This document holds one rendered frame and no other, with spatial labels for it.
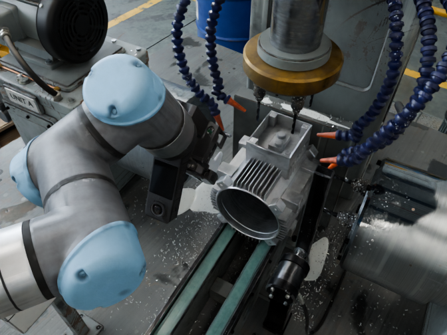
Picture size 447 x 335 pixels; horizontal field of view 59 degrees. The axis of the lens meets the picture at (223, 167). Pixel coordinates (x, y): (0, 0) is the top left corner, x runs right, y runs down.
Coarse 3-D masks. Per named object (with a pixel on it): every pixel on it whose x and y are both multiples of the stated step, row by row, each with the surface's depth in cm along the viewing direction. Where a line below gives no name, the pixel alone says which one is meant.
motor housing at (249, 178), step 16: (240, 160) 90; (240, 176) 83; (256, 176) 80; (272, 176) 81; (304, 176) 86; (224, 192) 90; (240, 192) 96; (256, 192) 79; (272, 192) 81; (304, 192) 86; (224, 208) 91; (240, 208) 94; (256, 208) 96; (288, 208) 82; (240, 224) 92; (256, 224) 93; (272, 224) 91; (288, 224) 82; (256, 240) 91
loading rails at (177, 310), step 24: (216, 240) 92; (240, 240) 102; (288, 240) 104; (192, 264) 87; (216, 264) 89; (264, 264) 87; (192, 288) 84; (216, 288) 92; (240, 288) 84; (264, 288) 95; (168, 312) 81; (192, 312) 86; (240, 312) 80
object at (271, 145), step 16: (272, 112) 89; (272, 128) 90; (288, 128) 90; (304, 128) 85; (256, 144) 82; (272, 144) 84; (288, 144) 86; (304, 144) 86; (256, 160) 85; (272, 160) 82; (288, 160) 79; (288, 176) 84
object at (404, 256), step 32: (384, 160) 78; (384, 192) 71; (416, 192) 71; (352, 224) 77; (384, 224) 70; (416, 224) 68; (352, 256) 74; (384, 256) 71; (416, 256) 68; (416, 288) 71
